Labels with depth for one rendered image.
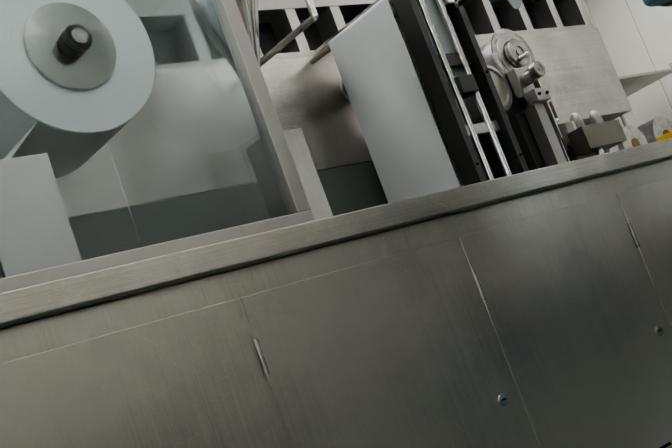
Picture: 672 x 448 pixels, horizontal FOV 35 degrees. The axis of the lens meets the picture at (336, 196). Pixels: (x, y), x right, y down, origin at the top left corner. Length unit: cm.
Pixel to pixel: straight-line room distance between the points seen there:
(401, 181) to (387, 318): 78
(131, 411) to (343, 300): 42
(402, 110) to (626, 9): 551
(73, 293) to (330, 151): 126
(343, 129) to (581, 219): 74
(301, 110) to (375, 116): 20
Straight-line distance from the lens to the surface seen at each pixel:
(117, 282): 149
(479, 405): 184
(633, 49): 785
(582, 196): 222
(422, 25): 229
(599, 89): 348
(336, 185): 258
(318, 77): 268
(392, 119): 248
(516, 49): 266
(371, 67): 252
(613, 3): 793
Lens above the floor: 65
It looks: 9 degrees up
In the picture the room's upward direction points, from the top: 20 degrees counter-clockwise
